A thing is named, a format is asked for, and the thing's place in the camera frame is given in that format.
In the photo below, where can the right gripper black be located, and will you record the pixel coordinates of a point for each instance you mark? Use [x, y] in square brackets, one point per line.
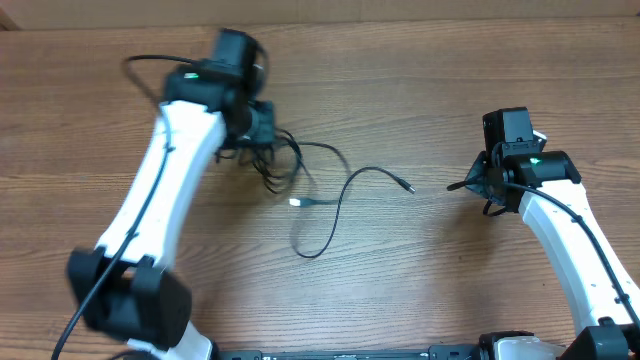
[475, 180]

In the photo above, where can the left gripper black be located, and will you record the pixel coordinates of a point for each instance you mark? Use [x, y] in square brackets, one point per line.
[266, 130]

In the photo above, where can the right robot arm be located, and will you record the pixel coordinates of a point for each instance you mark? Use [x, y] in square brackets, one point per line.
[515, 174]

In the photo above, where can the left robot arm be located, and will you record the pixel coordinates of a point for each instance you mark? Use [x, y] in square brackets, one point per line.
[125, 287]

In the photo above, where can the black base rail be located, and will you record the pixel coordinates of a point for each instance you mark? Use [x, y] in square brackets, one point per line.
[350, 355]

